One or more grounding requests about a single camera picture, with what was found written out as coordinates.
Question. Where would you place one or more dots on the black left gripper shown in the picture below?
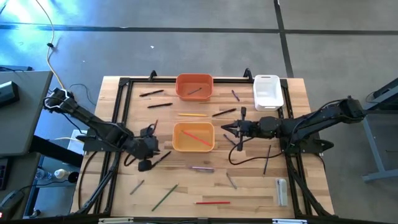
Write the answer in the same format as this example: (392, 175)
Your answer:
(147, 146)

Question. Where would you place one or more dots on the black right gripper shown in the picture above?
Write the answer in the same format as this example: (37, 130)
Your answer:
(248, 129)

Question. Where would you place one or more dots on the black pen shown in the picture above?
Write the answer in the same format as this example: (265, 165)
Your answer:
(151, 93)
(160, 105)
(224, 112)
(163, 157)

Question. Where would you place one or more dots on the purple crayon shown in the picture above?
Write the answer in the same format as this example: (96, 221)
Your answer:
(229, 139)

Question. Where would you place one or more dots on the blue pens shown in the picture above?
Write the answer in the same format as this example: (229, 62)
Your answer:
(235, 95)

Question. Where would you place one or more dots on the light red pencil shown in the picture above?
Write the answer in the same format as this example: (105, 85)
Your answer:
(196, 138)

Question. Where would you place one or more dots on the yellow pencil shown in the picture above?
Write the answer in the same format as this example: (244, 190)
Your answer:
(192, 114)

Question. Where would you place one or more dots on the grey marker pen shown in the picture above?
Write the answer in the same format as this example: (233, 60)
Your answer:
(202, 169)

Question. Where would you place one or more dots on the grey crayon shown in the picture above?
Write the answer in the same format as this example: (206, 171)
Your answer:
(231, 180)
(194, 91)
(136, 186)

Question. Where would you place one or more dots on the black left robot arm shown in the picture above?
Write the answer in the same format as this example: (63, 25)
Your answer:
(93, 123)

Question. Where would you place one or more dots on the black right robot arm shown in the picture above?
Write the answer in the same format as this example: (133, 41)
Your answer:
(311, 123)

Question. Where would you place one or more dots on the yellow plastic bin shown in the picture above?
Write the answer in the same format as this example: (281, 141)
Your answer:
(189, 144)

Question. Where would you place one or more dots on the black pencil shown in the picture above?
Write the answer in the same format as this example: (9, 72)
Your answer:
(267, 159)

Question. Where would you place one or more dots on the white plastic bin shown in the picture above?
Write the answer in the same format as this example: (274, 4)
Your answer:
(268, 93)

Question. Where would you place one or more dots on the black table clamp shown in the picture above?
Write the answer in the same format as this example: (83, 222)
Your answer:
(247, 74)
(152, 75)

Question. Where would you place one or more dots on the orange plastic bin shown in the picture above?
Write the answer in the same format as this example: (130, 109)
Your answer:
(186, 84)

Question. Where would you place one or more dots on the white stapler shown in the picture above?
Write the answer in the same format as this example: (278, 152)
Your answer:
(282, 193)

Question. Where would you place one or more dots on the black round lid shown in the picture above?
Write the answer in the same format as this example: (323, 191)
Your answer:
(73, 177)

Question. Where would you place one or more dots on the white bottle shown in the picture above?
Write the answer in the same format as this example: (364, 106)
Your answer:
(61, 173)

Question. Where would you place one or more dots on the clear water bottle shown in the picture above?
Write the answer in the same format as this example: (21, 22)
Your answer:
(43, 175)

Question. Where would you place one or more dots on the grey side table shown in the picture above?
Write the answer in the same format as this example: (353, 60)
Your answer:
(25, 124)

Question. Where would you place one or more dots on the black mouse red light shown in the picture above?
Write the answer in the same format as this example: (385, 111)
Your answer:
(12, 200)

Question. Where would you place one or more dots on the black keyboard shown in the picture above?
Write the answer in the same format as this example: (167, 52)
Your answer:
(3, 174)

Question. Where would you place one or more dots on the black desktop device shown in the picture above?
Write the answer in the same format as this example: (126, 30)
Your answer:
(7, 93)

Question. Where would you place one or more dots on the black cart device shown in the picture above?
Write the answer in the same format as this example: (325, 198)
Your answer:
(387, 88)

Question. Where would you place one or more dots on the black aluminium table frame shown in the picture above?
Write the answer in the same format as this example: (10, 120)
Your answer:
(140, 80)

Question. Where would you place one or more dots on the white strip bracket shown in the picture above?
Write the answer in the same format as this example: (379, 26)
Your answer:
(289, 221)
(115, 220)

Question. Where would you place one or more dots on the grey metal cart frame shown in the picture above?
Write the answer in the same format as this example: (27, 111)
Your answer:
(382, 175)

